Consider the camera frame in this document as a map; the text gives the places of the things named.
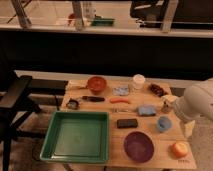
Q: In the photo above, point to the black rectangular sponge block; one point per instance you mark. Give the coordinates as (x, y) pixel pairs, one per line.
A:
(127, 123)

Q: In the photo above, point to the orange red bowl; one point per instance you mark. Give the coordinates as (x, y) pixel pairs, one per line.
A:
(96, 84)

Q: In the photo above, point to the small blue cup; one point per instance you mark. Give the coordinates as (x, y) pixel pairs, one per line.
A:
(163, 124)

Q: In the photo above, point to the blue folded cloth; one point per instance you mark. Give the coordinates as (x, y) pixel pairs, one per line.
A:
(146, 110)

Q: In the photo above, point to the dark red brown object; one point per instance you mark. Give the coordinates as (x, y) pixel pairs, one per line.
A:
(157, 90)

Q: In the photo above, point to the green plastic tray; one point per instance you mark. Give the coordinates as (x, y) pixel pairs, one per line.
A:
(77, 137)

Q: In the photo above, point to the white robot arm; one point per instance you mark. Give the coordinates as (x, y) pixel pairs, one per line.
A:
(197, 100)

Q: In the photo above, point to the green box on shelf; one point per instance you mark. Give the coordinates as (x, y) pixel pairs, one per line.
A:
(103, 22)

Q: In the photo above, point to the small black round tin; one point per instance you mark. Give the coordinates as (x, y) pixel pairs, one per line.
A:
(73, 104)

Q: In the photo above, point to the orange fruit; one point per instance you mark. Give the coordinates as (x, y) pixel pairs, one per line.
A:
(179, 149)

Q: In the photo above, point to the light blue crumpled cloth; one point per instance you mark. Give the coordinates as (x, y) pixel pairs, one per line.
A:
(121, 91)

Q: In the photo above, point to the orange carrot toy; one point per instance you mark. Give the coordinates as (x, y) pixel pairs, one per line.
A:
(119, 100)

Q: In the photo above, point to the metal fork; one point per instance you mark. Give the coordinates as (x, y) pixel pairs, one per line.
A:
(114, 110)

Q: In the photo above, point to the black handled brush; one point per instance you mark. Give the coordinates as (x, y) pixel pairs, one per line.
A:
(93, 98)

